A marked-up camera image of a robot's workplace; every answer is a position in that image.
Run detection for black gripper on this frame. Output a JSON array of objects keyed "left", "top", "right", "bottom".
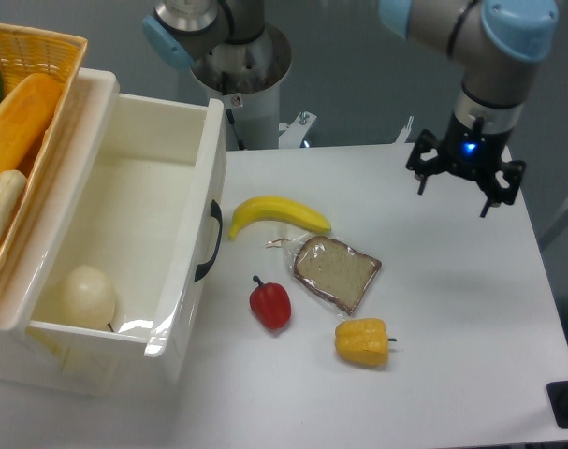
[{"left": 405, "top": 114, "right": 527, "bottom": 218}]

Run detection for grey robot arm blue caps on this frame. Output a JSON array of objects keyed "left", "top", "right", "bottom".
[{"left": 142, "top": 1, "right": 559, "bottom": 208}]

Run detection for white upper drawer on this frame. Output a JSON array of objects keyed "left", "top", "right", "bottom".
[{"left": 26, "top": 93, "right": 228, "bottom": 359}]

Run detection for white drawer cabinet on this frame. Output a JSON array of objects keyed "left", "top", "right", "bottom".
[{"left": 0, "top": 69, "right": 185, "bottom": 396}]

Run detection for bread slice in plastic bag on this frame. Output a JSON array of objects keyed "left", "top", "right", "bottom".
[{"left": 267, "top": 234, "right": 383, "bottom": 318}]

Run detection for yellow bell pepper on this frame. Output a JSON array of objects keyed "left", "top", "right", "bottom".
[{"left": 334, "top": 318, "right": 394, "bottom": 367}]

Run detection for yellow banana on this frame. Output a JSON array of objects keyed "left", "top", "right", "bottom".
[{"left": 228, "top": 196, "right": 331, "bottom": 240}]

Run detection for red bell pepper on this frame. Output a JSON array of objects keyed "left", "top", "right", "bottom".
[{"left": 249, "top": 275, "right": 292, "bottom": 331}]

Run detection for orange baguette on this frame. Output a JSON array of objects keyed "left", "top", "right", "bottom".
[{"left": 0, "top": 73, "right": 63, "bottom": 174}]

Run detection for yellow wicker basket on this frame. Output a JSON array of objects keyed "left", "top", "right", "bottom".
[{"left": 0, "top": 23, "right": 88, "bottom": 277}]

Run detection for cream peanut shaped toy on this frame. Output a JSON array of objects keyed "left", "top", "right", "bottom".
[{"left": 0, "top": 170, "right": 26, "bottom": 243}]

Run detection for white table bracket right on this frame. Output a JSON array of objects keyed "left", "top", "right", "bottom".
[{"left": 395, "top": 115, "right": 415, "bottom": 144}]

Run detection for white table bracket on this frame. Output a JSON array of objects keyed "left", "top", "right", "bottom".
[
  {"left": 395, "top": 115, "right": 415, "bottom": 144},
  {"left": 278, "top": 110, "right": 317, "bottom": 149}
]

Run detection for white table bracket left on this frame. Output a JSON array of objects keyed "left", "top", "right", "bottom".
[{"left": 278, "top": 110, "right": 317, "bottom": 149}]

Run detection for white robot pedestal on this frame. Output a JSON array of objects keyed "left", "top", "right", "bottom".
[{"left": 192, "top": 23, "right": 292, "bottom": 151}]

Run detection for black drawer handle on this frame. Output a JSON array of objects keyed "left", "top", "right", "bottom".
[{"left": 194, "top": 199, "right": 224, "bottom": 282}]

